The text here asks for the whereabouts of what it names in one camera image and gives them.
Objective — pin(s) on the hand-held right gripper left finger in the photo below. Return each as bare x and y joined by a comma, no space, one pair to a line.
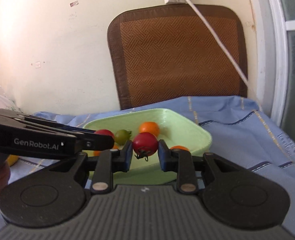
128,155

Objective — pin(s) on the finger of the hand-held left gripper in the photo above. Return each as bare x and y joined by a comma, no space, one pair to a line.
70,129
100,142

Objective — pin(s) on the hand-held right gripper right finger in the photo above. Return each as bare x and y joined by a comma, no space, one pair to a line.
162,155

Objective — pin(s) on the small orange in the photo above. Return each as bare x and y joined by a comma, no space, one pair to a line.
97,153

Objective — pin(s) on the green tomato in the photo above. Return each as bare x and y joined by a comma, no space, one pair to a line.
122,136

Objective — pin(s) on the red tomato with stem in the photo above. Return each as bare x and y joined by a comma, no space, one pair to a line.
145,142

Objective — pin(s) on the light green plastic basket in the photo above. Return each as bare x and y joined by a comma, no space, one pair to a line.
182,127

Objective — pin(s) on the large yellow citrus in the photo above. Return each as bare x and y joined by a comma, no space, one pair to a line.
12,160

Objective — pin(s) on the clear plastic bag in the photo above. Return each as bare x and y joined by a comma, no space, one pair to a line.
2,102

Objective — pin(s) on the light blue striped tablecloth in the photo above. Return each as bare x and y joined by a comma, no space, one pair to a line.
237,142

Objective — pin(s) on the brown woven chair mat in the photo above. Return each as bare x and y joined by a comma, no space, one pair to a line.
177,60

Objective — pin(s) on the small wall sticker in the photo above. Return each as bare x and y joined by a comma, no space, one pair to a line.
37,64
74,4

